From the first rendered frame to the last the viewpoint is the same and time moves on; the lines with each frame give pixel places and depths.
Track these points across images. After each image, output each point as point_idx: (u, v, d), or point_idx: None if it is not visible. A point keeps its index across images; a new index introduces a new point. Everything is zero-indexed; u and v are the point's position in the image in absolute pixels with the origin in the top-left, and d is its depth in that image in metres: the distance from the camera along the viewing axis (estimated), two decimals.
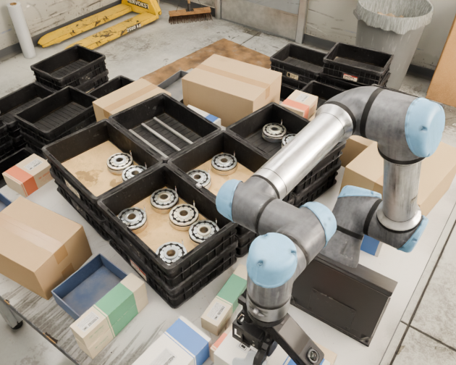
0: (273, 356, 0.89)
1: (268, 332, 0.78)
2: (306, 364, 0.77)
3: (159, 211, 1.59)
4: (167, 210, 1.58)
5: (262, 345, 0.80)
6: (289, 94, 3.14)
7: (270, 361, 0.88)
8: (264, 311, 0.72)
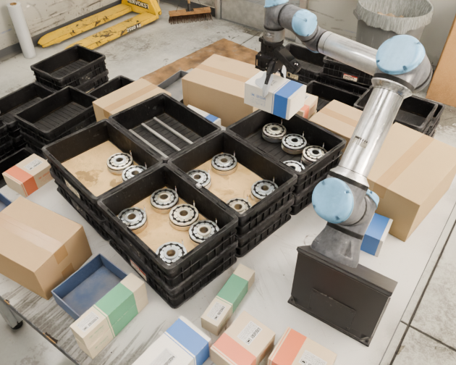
0: (276, 83, 1.67)
1: (274, 53, 1.57)
2: (292, 66, 1.55)
3: (159, 211, 1.59)
4: (167, 210, 1.58)
5: (271, 62, 1.58)
6: None
7: (274, 85, 1.66)
8: (272, 32, 1.51)
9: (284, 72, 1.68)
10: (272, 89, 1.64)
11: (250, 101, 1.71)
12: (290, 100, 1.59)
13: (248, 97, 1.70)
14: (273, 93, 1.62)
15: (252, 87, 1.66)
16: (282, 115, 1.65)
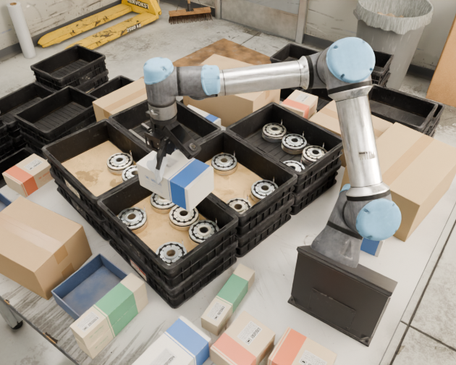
0: (176, 164, 1.32)
1: (164, 132, 1.22)
2: (187, 150, 1.20)
3: (159, 211, 1.59)
4: (167, 210, 1.58)
5: (161, 143, 1.23)
6: (289, 94, 3.14)
7: (173, 166, 1.31)
8: (157, 110, 1.16)
9: None
10: (169, 174, 1.29)
11: (146, 185, 1.36)
12: (187, 190, 1.24)
13: (143, 179, 1.36)
14: (168, 179, 1.27)
15: (145, 169, 1.31)
16: (182, 206, 1.31)
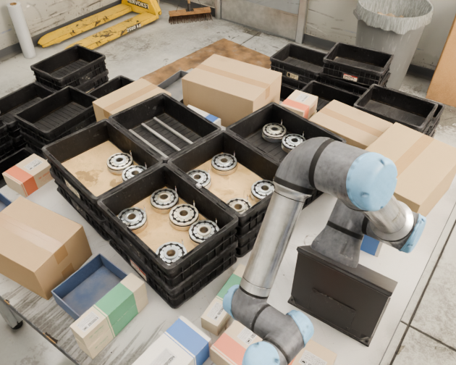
0: None
1: None
2: None
3: (159, 211, 1.59)
4: (167, 210, 1.58)
5: None
6: (289, 94, 3.14)
7: None
8: None
9: None
10: None
11: None
12: None
13: None
14: None
15: None
16: None
